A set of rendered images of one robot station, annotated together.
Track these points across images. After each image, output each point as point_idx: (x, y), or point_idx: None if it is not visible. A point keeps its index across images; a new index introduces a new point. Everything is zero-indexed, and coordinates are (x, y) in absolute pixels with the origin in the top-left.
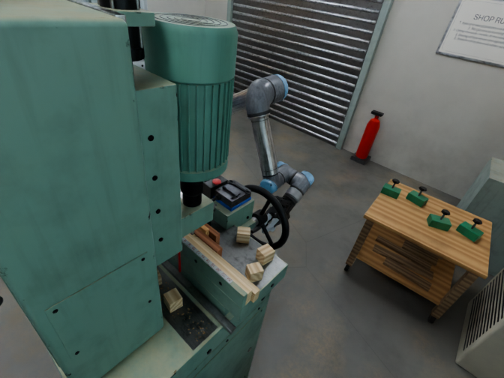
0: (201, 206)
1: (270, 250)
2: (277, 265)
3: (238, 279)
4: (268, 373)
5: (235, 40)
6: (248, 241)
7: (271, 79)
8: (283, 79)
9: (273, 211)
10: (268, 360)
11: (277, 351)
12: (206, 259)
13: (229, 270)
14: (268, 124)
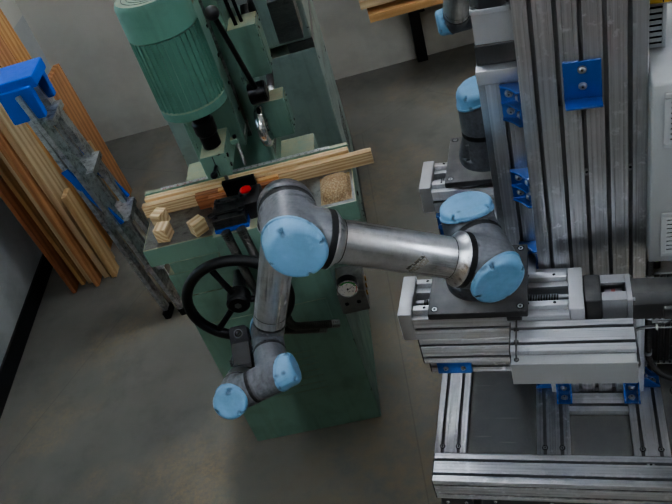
0: (202, 150)
1: (156, 228)
2: (151, 243)
3: (159, 195)
4: (239, 467)
5: (117, 16)
6: (190, 231)
7: (271, 198)
8: (268, 227)
9: (252, 352)
10: (250, 476)
11: (246, 496)
12: (192, 181)
13: (171, 193)
14: (260, 244)
